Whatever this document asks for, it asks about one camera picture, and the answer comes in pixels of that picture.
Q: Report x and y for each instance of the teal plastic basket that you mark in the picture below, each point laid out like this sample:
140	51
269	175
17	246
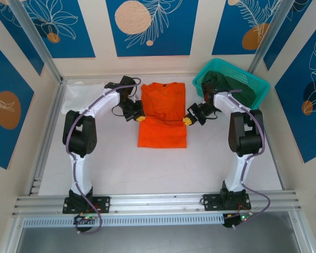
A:
213	64

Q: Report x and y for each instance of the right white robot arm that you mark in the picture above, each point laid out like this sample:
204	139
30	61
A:
237	168

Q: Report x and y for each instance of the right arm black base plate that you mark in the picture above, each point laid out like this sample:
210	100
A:
212	202

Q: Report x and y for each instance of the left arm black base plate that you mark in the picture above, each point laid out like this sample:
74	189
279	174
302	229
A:
104	204

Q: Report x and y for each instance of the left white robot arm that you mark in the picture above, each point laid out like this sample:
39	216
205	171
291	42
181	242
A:
81	171

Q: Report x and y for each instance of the left aluminium table rail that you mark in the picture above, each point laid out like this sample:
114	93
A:
48	137

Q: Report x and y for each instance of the left aluminium frame post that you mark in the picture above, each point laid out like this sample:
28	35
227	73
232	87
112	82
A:
34	39

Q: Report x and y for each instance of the aluminium table rail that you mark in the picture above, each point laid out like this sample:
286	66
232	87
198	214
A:
278	174
48	137

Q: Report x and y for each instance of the right aluminium frame post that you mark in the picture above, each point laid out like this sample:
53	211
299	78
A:
271	34

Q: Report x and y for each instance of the right aluminium table rail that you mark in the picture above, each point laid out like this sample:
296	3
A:
278	174

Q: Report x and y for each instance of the wide aluminium base rail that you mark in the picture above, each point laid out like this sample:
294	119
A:
158	201

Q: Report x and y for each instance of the orange t-shirt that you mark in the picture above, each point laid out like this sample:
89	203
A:
160	134

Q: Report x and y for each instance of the aluminium frame post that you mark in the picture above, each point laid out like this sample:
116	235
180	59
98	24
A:
271	34
34	39

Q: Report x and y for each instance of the dark green t-shirt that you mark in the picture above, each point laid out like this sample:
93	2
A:
221	81

